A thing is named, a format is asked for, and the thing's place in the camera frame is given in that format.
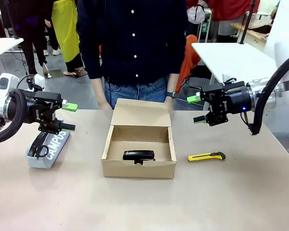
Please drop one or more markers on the grey campus pencil case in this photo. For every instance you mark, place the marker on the grey campus pencil case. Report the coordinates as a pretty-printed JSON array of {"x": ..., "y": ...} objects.
[{"x": 56, "y": 149}]

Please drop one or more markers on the person torso dark shirt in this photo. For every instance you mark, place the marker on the person torso dark shirt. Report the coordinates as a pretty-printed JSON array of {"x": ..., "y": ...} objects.
[{"x": 135, "y": 36}]

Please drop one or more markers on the person's right hand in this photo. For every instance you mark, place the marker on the person's right hand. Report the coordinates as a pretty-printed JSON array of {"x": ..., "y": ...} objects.
[{"x": 104, "y": 106}]

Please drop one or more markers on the white bag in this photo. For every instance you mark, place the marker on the white bag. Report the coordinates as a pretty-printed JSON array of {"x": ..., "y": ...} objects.
[{"x": 195, "y": 15}]

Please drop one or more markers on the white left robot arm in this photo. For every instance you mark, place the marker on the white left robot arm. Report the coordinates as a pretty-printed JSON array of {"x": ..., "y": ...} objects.
[{"x": 3, "y": 83}]

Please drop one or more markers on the person's left forearm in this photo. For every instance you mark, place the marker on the person's left forearm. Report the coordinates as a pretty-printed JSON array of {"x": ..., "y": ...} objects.
[{"x": 173, "y": 83}]

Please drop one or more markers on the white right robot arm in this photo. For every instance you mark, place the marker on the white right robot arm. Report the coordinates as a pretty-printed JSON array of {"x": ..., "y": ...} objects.
[{"x": 284, "y": 36}]

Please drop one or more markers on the yellow utility knife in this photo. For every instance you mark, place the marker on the yellow utility knife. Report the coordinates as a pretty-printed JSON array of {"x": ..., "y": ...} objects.
[{"x": 202, "y": 157}]

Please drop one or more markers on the white table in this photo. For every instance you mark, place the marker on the white table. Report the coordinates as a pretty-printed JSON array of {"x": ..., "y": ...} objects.
[
  {"x": 231, "y": 57},
  {"x": 2, "y": 48}
]

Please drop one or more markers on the person's left hand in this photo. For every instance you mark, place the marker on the person's left hand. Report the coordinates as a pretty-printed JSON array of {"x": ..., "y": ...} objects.
[{"x": 169, "y": 103}]

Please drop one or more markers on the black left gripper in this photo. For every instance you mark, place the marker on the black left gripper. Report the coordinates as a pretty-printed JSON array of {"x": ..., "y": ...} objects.
[{"x": 42, "y": 113}]

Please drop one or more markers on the person's right forearm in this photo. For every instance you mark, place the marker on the person's right forearm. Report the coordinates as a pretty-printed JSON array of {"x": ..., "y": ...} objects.
[{"x": 97, "y": 90}]

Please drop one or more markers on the wooden table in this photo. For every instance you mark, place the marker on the wooden table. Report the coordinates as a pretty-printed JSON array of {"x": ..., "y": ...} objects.
[{"x": 250, "y": 32}]

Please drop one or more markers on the bystander in red top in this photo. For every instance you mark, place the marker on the bystander in red top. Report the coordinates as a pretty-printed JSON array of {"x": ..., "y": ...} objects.
[{"x": 228, "y": 12}]

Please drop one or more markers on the black stand pole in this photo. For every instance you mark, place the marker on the black stand pole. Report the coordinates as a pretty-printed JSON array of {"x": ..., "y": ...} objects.
[{"x": 246, "y": 21}]

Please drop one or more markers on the orange cloth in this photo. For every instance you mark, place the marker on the orange cloth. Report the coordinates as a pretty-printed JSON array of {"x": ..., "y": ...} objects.
[{"x": 189, "y": 62}]

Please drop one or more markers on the bystander in black clothes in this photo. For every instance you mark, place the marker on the bystander in black clothes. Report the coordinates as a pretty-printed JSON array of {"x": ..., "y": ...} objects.
[{"x": 31, "y": 36}]

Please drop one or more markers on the black wrist watch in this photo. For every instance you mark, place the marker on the black wrist watch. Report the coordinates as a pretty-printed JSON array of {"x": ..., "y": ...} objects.
[{"x": 171, "y": 94}]

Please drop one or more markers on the bystander in yellow apron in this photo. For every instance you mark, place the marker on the bystander in yellow apron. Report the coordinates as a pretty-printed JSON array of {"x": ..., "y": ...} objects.
[{"x": 65, "y": 29}]

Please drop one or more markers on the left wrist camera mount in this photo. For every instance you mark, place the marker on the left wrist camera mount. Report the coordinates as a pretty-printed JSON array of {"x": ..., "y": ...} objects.
[{"x": 32, "y": 84}]

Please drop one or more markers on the black stapler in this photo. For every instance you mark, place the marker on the black stapler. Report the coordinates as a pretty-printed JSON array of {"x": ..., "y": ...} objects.
[{"x": 137, "y": 155}]

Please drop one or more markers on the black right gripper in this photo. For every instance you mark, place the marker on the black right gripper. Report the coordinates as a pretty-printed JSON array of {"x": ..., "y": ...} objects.
[{"x": 233, "y": 101}]

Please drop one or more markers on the open brown cardboard box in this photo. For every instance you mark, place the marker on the open brown cardboard box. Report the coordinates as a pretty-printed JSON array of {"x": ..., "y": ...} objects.
[{"x": 137, "y": 170}]

